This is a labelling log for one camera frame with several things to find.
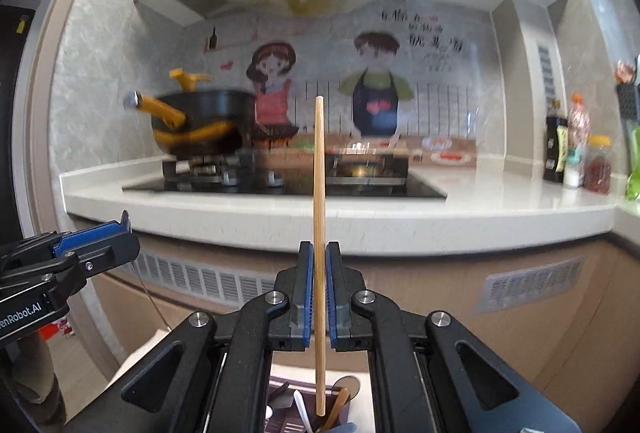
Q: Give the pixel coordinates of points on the small white bottle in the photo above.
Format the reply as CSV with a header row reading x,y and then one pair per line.
x,y
573,169

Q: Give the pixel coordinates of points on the green packaging bag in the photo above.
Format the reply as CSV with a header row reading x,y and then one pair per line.
x,y
632,191

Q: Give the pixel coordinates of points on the brown wooden spoon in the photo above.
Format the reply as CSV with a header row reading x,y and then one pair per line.
x,y
340,401

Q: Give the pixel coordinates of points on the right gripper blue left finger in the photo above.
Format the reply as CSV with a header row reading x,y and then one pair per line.
x,y
211,373

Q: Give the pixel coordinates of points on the right grey vent grille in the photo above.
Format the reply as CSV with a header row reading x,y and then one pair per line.
x,y
515,288

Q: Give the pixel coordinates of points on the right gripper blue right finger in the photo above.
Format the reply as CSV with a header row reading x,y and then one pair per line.
x,y
429,373

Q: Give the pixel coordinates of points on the left grey vent grille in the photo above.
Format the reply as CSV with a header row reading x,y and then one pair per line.
x,y
221,285

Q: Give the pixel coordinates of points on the white plastic spoon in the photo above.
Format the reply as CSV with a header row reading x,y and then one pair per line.
x,y
302,411

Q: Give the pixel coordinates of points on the dark metal spoon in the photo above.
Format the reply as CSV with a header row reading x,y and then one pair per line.
x,y
281,397

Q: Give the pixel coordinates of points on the black wok yellow handle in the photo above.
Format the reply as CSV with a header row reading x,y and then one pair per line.
x,y
197,122

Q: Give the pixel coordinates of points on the grey vent grille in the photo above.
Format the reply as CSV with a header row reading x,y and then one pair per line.
x,y
221,285
515,288

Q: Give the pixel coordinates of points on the gloved left hand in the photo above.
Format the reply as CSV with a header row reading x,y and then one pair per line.
x,y
27,369

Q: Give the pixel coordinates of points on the grey-blue plastic spoon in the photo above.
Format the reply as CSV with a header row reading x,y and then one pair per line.
x,y
348,427

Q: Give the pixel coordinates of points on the cartoon couple wall sticker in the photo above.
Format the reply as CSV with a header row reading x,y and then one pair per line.
x,y
389,71

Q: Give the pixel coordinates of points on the smoky translucent black-handled spoon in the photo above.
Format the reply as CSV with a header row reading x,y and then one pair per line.
x,y
348,385

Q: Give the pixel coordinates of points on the black gas stove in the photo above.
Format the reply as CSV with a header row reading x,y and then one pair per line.
x,y
289,173

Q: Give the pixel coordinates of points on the dark wall utensil holder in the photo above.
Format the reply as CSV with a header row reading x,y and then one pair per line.
x,y
627,89

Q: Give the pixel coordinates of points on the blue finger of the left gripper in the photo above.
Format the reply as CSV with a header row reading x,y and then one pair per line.
x,y
92,232
92,257

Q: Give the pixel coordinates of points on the maroon plastic utensil box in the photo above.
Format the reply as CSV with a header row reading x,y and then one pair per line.
x,y
359,410

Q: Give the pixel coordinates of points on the dark soy sauce bottle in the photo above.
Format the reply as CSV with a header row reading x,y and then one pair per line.
x,y
556,144

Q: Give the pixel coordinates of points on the yellow lid red jar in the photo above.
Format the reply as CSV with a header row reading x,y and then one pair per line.
x,y
598,168

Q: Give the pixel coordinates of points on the orange cap clear bottle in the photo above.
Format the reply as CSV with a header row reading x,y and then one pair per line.
x,y
578,127

